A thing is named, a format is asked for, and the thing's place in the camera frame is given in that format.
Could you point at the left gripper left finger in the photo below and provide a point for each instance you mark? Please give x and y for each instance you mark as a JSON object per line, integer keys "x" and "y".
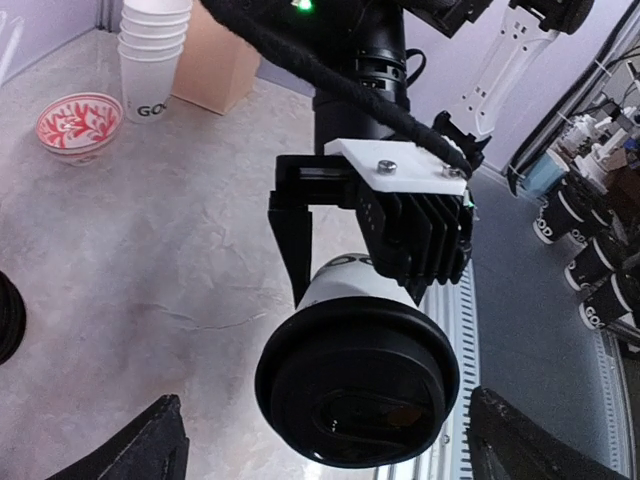
{"x": 154, "y": 445}

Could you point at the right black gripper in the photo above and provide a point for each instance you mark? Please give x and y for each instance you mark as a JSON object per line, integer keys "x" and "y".
{"x": 302, "y": 181}

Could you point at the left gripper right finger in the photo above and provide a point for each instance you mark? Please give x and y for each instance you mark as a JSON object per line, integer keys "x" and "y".
{"x": 506, "y": 444}

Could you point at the white paper cup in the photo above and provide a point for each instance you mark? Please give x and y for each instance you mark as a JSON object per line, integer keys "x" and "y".
{"x": 352, "y": 275}

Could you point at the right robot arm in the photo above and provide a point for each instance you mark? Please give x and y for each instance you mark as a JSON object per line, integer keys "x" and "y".
{"x": 354, "y": 55}

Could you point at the brown paper bag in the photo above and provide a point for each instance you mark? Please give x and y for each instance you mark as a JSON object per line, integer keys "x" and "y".
{"x": 216, "y": 68}

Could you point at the stack of black lids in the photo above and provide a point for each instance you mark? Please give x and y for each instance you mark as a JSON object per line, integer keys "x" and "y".
{"x": 13, "y": 319}

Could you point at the background black cups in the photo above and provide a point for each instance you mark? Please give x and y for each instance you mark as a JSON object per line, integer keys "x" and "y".
{"x": 599, "y": 268}

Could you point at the stack of white paper cups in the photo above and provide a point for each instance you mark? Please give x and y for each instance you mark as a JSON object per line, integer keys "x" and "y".
{"x": 150, "y": 43}

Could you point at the red patterned bowl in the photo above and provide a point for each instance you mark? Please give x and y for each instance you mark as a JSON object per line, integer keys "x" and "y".
{"x": 76, "y": 128}

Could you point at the aluminium front rail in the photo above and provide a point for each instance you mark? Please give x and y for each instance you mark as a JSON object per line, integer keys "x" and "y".
{"x": 454, "y": 309}

